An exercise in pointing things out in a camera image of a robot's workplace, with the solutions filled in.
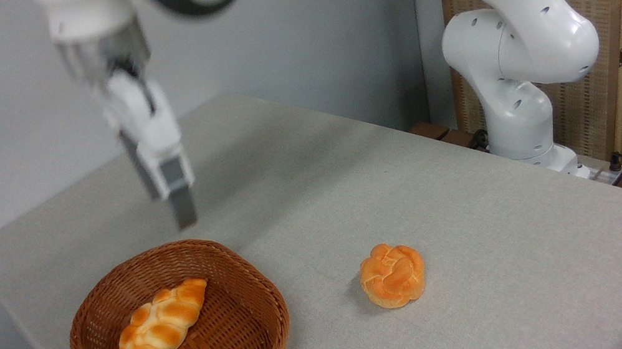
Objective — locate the brown wicker basket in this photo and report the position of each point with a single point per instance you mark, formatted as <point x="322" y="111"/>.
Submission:
<point x="231" y="339"/>

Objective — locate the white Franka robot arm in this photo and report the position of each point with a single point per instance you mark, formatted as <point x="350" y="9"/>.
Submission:
<point x="522" y="38"/>

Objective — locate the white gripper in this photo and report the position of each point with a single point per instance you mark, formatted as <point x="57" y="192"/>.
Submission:
<point x="148" y="126"/>

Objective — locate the round braided bread bun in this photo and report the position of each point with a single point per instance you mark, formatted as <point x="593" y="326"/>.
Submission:
<point x="393" y="276"/>

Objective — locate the grey tablecloth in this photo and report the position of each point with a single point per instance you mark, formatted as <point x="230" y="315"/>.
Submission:
<point x="491" y="270"/>

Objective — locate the long braided bread loaf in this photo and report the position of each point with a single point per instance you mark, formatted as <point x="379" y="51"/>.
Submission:
<point x="157" y="330"/>

